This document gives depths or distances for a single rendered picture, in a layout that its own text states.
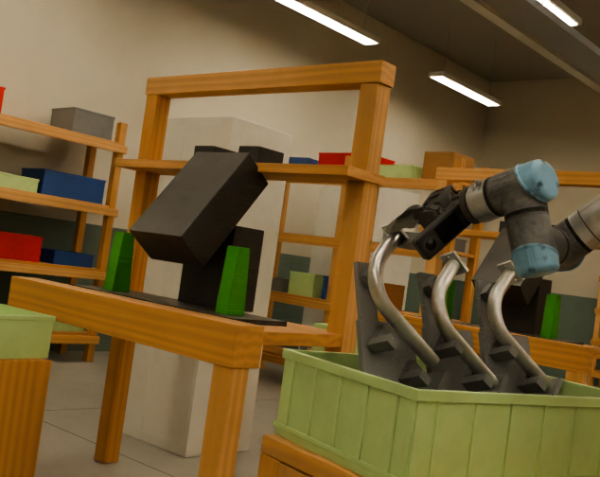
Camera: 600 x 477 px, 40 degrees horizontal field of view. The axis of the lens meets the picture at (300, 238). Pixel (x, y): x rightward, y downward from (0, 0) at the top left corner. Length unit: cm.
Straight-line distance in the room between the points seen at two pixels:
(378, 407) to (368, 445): 7
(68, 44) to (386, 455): 706
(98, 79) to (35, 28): 78
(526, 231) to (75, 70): 701
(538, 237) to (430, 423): 36
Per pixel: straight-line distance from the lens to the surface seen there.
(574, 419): 162
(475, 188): 150
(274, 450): 163
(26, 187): 725
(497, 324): 180
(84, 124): 753
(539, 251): 142
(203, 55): 918
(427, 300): 172
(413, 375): 161
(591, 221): 152
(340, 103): 1087
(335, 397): 151
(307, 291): 777
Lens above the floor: 113
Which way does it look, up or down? 2 degrees up
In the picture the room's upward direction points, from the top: 8 degrees clockwise
